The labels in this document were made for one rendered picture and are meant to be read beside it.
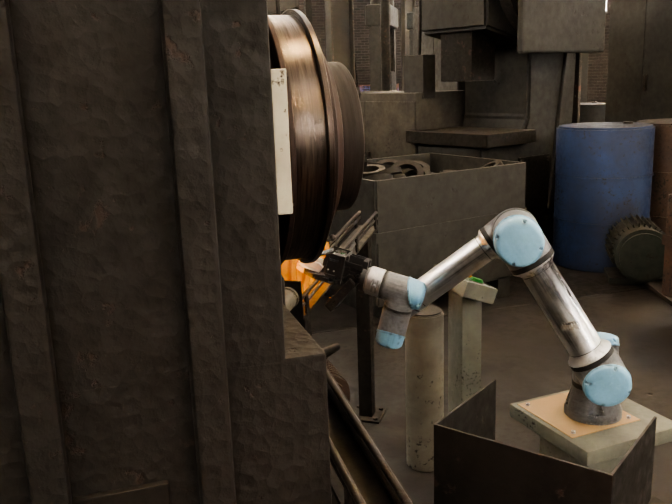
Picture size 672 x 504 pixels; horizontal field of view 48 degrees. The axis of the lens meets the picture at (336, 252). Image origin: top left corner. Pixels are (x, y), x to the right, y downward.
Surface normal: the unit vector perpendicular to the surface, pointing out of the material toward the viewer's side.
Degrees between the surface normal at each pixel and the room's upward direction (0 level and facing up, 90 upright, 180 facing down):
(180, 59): 90
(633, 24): 90
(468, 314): 90
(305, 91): 66
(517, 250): 84
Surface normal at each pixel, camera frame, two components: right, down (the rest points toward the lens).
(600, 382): -0.10, 0.34
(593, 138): -0.53, 0.21
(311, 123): 0.29, 0.04
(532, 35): 0.61, 0.16
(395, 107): -0.79, 0.17
